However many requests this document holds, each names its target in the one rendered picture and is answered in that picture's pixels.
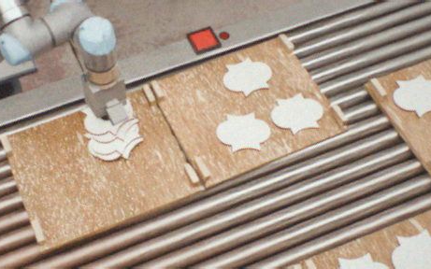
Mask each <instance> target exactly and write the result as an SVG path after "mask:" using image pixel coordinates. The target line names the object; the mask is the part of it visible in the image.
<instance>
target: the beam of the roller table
mask: <svg viewBox="0 0 431 269"><path fill-rule="evenodd" d="M384 1H387V0H305V1H302V2H299V3H296V4H293V5H290V6H287V7H282V8H279V9H275V10H272V11H268V12H266V13H263V15H260V16H257V17H254V18H250V19H247V20H245V21H240V22H237V23H233V24H230V25H227V26H224V27H222V28H219V29H214V30H213V31H214V34H215V35H216V36H217V37H218V38H219V35H220V33H221V32H223V31H225V32H228V34H229V35H230V37H229V38H228V39H227V40H222V39H220V38H219V39H220V41H221V43H222V47H221V48H219V49H216V50H213V51H211V52H208V53H205V54H202V55H199V56H196V54H195V53H194V49H193V48H192V46H191V44H190V43H189V41H188V39H185V40H182V41H179V42H176V43H173V44H170V45H167V46H164V47H161V48H158V49H154V50H151V51H149V52H146V53H142V54H139V55H137V56H134V57H131V58H128V59H124V60H121V61H118V70H119V72H120V73H121V74H122V76H123V77H124V86H125V89H127V88H129V86H132V85H135V84H138V83H140V82H143V81H147V80H150V79H153V78H158V77H160V76H164V75H167V74H170V73H173V72H176V71H179V70H182V68H185V67H188V66H191V65H194V64H200V63H203V62H205V61H208V60H211V59H214V58H218V57H221V56H224V55H226V54H229V53H232V52H236V51H237V50H240V49H243V48H246V47H248V46H251V45H255V44H258V43H261V42H264V41H267V40H269V39H273V38H276V37H279V35H287V34H290V33H293V32H294V31H296V30H299V29H302V28H305V27H309V26H311V25H314V24H317V23H320V22H323V21H329V20H332V19H334V18H337V17H340V16H343V15H346V14H349V12H351V13H352V11H355V10H357V9H360V8H363V7H369V6H372V5H375V4H378V3H380V2H384ZM83 74H84V73H82V74H79V75H76V76H74V77H70V78H65V79H62V80H59V81H56V82H52V83H50V84H47V85H44V86H41V88H38V89H33V90H31V91H28V92H23V93H20V94H16V95H13V96H10V97H8V98H5V99H2V100H0V131H1V130H4V129H6V128H9V127H12V126H15V125H18V124H22V123H23V122H24V121H27V120H31V119H34V118H38V117H41V116H44V115H47V114H50V113H52V112H56V111H59V110H62V109H65V108H68V107H71V106H76V105H77V104H79V103H82V102H85V98H84V91H83V85H82V80H81V75H83Z"/></svg>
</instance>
